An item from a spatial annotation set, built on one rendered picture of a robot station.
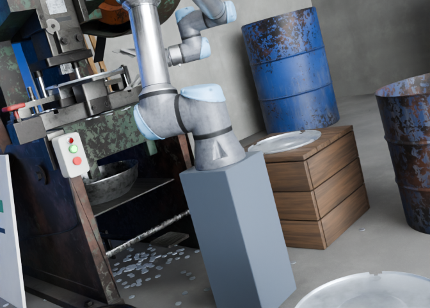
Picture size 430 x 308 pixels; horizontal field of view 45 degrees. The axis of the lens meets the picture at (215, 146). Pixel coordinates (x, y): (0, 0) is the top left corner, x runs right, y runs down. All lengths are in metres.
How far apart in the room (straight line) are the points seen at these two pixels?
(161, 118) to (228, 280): 0.51
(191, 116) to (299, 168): 0.51
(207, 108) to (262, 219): 0.36
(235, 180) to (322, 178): 0.53
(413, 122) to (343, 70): 3.46
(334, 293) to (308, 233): 0.81
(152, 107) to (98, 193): 0.62
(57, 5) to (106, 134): 0.52
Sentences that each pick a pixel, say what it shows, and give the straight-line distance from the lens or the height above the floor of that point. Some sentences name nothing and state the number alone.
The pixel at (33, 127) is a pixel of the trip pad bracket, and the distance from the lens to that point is 1.75.
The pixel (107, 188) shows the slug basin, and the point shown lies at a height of 0.37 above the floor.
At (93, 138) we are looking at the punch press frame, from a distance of 1.86.
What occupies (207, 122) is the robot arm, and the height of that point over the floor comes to 0.58.
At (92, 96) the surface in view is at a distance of 1.94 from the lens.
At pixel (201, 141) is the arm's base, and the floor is 0.53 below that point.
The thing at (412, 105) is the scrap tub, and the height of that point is 0.45.
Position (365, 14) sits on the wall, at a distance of 4.95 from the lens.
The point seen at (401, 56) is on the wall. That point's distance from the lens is 4.84.
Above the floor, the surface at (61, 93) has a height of 0.76.
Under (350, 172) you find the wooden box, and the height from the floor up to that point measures 0.19.
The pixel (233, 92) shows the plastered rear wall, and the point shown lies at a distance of 4.25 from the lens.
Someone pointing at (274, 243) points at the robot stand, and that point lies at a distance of 1.55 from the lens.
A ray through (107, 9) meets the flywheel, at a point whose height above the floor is 1.05.
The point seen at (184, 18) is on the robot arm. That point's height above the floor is 0.90.
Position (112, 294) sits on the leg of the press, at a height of 0.06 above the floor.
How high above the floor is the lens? 0.77
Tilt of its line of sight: 10 degrees down
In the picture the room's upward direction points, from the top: 15 degrees counter-clockwise
